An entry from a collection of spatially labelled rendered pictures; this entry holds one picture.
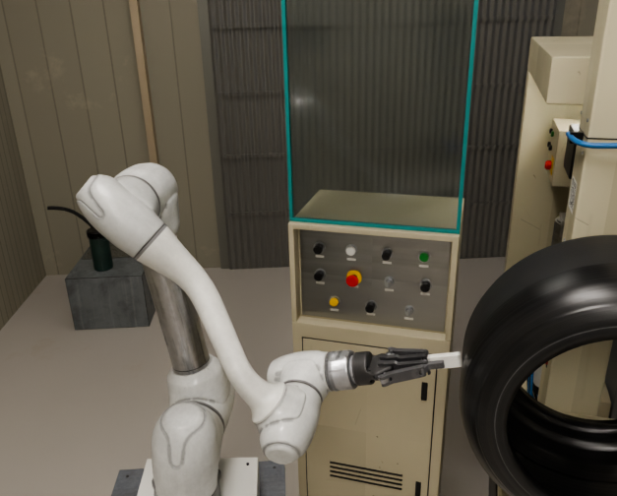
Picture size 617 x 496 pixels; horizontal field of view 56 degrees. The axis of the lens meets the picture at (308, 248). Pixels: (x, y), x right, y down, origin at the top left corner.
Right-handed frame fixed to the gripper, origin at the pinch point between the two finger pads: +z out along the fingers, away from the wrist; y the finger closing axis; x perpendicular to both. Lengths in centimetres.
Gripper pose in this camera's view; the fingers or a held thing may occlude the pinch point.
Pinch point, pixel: (445, 360)
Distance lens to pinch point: 130.6
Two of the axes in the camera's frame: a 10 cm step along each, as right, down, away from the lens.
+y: 2.8, -3.8, 8.8
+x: 2.8, 9.1, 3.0
